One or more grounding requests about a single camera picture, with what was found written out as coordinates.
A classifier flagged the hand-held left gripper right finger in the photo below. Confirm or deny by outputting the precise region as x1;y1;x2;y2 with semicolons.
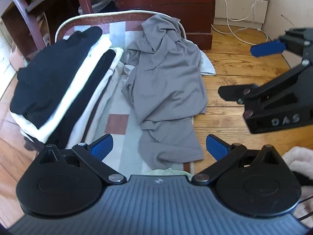
191;134;279;185

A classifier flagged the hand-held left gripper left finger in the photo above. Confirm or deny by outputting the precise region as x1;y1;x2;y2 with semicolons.
39;134;127;184

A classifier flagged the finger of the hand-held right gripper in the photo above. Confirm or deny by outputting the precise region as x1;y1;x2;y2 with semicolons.
250;28;313;60
218;61;312;101

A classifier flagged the grey knit garment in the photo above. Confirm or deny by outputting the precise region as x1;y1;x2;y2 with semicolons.
121;15;208;170

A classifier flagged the stack of folded black-white clothes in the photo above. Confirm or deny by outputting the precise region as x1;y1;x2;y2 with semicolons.
11;33;125;144

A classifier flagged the checkered red and white mat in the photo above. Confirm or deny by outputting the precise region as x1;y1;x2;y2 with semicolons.
55;10;196;177

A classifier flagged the light blue cloth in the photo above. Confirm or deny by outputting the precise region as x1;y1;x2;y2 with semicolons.
199;50;217;76

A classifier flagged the white cabinet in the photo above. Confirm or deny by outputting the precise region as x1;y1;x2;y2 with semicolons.
214;0;270;26

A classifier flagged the person's fluffy cream clothing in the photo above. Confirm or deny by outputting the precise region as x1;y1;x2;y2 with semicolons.
281;146;313;226

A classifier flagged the black folded garment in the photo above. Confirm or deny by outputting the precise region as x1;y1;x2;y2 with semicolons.
10;26;103;130
46;50;116;150

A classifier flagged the pale green cloth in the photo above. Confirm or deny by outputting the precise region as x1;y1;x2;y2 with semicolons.
147;168;193;178

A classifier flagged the white folded garment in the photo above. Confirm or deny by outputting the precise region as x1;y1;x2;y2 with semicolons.
65;46;129;150

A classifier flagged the red-brown wooden dresser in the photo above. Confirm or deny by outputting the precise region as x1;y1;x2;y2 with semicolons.
111;0;216;51

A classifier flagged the white cable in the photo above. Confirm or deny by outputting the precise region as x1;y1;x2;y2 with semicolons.
227;0;263;22
211;0;269;45

